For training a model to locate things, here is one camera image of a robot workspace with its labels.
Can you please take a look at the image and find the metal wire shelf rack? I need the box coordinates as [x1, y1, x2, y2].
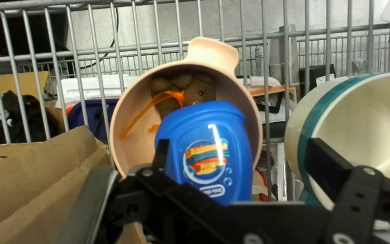
[0, 0, 390, 205]

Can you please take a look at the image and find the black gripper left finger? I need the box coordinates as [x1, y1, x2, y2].
[109, 137, 233, 244]

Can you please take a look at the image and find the brown cardboard box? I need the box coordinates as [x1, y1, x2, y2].
[0, 125, 115, 244]

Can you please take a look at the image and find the white lidded plastic container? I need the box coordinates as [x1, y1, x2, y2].
[58, 74, 138, 110]

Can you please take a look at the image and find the black backpack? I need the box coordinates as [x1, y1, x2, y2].
[0, 90, 64, 147]

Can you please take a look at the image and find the cream pot with teal band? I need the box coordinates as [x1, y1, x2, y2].
[283, 72, 390, 214]

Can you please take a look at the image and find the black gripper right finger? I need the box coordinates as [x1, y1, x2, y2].
[305, 137, 390, 244]

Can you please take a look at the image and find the blue toy detergent bottle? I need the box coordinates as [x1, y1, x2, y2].
[153, 99, 255, 208]

